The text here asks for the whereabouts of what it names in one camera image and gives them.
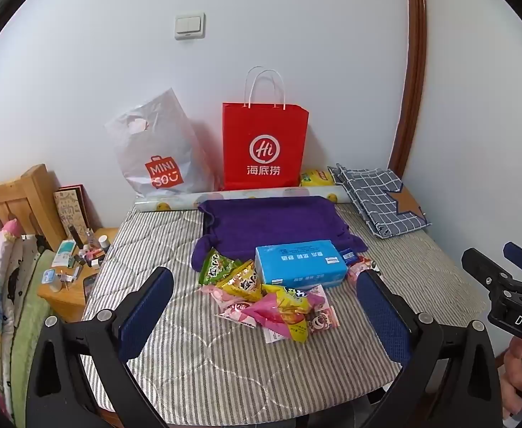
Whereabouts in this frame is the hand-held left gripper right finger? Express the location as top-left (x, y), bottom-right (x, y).
top-left (356, 270), bottom-right (505, 428)

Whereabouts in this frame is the wooden nightstand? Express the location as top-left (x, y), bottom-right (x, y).
top-left (37, 227), bottom-right (120, 324)

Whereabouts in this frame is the white teal box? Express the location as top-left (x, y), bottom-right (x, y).
top-left (51, 240), bottom-right (78, 268)

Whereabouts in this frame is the purple towel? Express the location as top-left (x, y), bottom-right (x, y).
top-left (192, 195), bottom-right (369, 272)

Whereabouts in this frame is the pink panda snack packet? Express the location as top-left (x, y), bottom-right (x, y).
top-left (347, 256), bottom-right (381, 288)

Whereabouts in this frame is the striped mattress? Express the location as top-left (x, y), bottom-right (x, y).
top-left (82, 207), bottom-right (489, 426)

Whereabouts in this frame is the yellow snack bag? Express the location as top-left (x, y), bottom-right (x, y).
top-left (299, 168), bottom-right (336, 188)

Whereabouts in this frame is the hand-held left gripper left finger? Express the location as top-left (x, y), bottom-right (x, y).
top-left (25, 266), bottom-right (174, 428)

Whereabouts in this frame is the wooden door frame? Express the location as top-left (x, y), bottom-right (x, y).
top-left (388, 0), bottom-right (428, 183)

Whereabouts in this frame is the blue checked cloth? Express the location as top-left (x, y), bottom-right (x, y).
top-left (328, 164), bottom-right (429, 239)

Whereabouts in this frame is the red paper bag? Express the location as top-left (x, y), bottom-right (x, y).
top-left (222, 66), bottom-right (310, 192)

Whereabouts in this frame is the wooden headboard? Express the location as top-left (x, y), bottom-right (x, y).
top-left (0, 163), bottom-right (67, 250)

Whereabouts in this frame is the green blanket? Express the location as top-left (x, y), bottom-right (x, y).
top-left (2, 250), bottom-right (56, 424)

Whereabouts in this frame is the cluster of small cosmetic items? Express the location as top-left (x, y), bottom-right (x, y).
top-left (67, 225), bottom-right (111, 281)

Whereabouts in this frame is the white wall light switch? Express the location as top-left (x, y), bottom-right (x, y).
top-left (174, 12), bottom-right (207, 40)

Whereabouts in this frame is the illustrated book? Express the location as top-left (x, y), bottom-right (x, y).
top-left (53, 184), bottom-right (87, 250)

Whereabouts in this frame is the blue tissue box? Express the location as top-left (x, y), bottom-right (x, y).
top-left (255, 239), bottom-right (348, 287)

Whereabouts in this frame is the white plastic shopping bag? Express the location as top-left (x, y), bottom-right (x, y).
top-left (105, 88), bottom-right (217, 199)

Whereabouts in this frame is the pile of snack packets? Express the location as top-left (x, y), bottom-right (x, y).
top-left (203, 259), bottom-right (337, 344)

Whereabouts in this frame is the printed wrapping paper roll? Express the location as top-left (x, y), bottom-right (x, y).
top-left (135, 186), bottom-right (346, 213)

